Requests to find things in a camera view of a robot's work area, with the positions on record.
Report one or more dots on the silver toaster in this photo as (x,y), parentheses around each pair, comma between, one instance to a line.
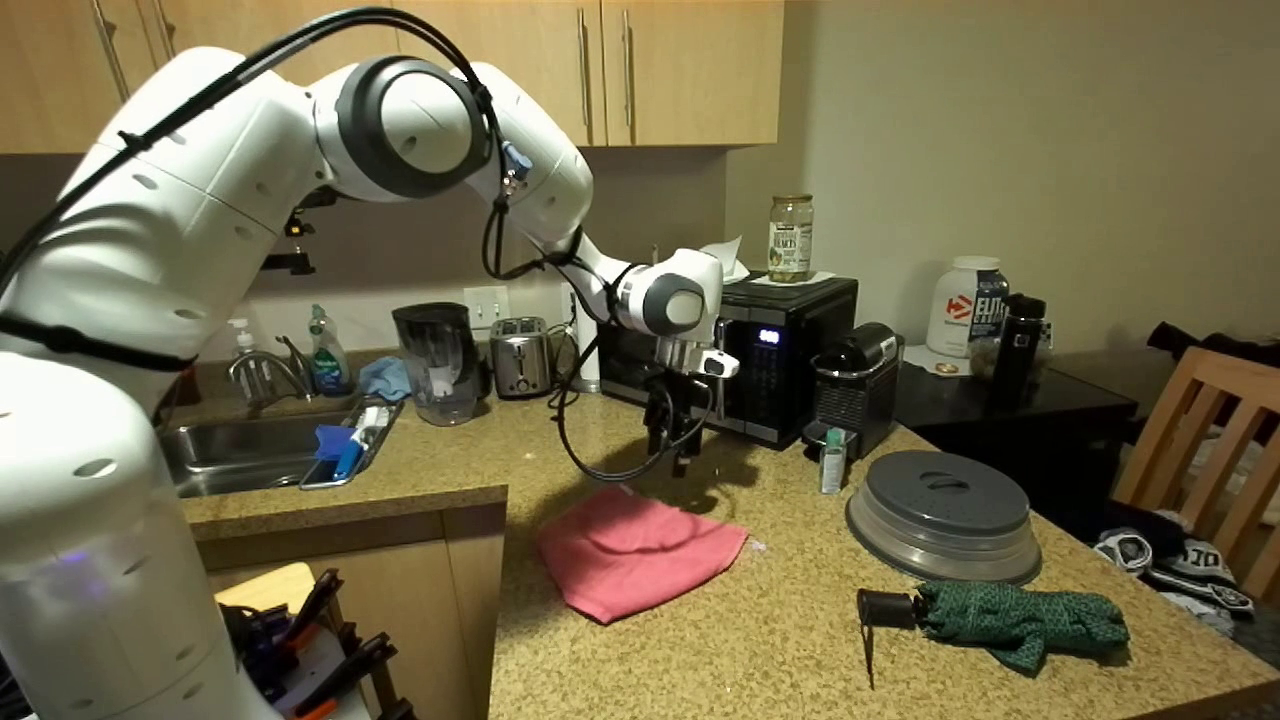
(520,362)

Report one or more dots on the blue rag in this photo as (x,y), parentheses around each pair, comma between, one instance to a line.
(385,382)

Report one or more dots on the green dish soap bottle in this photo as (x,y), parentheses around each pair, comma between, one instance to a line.
(324,355)

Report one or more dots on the black drink bottle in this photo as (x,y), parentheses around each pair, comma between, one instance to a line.
(1023,341)

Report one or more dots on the black coffee maker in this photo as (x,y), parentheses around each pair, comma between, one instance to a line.
(852,382)

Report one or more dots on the black microwave oven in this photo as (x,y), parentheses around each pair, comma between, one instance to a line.
(800,362)

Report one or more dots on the grey plastic dome cover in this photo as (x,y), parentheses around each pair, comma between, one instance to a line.
(942,512)

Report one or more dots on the clear soap dispenser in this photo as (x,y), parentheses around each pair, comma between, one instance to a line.
(244,356)

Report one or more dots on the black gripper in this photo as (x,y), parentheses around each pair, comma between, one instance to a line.
(675,402)

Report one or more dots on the white wall outlet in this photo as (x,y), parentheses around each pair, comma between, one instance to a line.
(487,302)

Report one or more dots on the blue dish brush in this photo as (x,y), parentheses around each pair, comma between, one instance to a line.
(344,445)

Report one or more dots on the black side table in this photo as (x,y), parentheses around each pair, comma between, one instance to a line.
(1014,426)

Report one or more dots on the wooden chair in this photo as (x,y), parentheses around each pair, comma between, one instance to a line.
(1200,443)

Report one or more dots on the small green-capped bottle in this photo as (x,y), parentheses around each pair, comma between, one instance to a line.
(832,460)

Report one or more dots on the green folded umbrella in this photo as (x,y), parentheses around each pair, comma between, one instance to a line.
(1024,623)

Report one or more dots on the wooden counter base cabinet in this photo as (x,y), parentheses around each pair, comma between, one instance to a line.
(400,574)

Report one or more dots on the steel kitchen sink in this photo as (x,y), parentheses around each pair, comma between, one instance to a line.
(255,452)

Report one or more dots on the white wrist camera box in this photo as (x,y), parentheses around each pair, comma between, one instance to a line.
(717,362)

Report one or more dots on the dark garment on chair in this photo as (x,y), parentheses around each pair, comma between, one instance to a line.
(1200,341)

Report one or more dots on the black and white bag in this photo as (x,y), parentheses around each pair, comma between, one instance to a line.
(1173,562)

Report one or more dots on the white plastic jug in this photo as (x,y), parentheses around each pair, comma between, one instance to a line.
(951,313)

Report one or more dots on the steel sink faucet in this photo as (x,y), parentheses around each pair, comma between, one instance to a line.
(273,372)

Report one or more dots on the pink cloth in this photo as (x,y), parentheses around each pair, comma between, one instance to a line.
(643,562)

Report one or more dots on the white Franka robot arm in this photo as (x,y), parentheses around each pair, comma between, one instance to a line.
(172,240)

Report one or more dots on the glass jar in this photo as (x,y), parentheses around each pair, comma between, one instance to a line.
(788,240)

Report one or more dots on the light wooden wall cabinets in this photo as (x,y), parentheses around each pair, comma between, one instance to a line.
(665,64)

